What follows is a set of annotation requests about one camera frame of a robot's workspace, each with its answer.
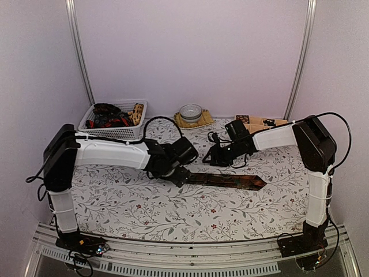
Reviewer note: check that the wooden compartment box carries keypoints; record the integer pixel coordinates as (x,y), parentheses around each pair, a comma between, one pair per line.
(256,124)

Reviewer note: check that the dark red patterned tie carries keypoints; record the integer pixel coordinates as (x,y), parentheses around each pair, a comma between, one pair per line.
(108,116)

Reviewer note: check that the right metal frame post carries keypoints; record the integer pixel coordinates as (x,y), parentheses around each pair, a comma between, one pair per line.
(307,33)

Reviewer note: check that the left metal frame post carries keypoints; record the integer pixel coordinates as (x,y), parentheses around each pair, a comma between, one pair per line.
(75,35)

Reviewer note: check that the metal frame post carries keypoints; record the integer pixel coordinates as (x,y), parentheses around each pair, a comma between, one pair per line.
(75,35)
(307,33)

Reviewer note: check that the yellow woven mat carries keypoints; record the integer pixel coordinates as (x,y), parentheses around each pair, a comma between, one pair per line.
(204,120)

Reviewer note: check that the rolled dark patterned tie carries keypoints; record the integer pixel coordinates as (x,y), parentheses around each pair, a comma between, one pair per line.
(243,118)

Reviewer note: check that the front metal rail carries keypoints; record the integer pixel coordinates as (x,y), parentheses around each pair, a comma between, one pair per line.
(126,257)

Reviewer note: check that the yellow spotted tie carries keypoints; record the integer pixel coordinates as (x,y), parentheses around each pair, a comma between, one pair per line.
(136,114)

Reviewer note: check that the floral tablecloth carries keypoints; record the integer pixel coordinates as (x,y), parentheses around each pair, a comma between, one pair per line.
(226,214)

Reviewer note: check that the rolled black tie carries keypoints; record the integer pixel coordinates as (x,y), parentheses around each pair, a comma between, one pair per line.
(269,122)

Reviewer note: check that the brown green patterned tie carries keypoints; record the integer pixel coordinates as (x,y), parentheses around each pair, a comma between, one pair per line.
(244,182)

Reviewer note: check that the white plastic basket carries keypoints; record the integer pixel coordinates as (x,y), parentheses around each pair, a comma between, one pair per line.
(129,133)

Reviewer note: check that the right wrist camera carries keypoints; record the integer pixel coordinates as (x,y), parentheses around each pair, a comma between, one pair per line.
(214,138)

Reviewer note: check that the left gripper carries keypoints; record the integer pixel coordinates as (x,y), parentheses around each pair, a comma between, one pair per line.
(180,179)

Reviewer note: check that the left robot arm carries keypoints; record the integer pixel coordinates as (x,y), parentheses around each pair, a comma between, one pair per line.
(101,155)

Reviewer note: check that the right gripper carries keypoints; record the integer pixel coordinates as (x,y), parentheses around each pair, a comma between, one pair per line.
(216,157)

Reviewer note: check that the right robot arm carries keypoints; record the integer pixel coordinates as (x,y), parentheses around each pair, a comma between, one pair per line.
(317,149)

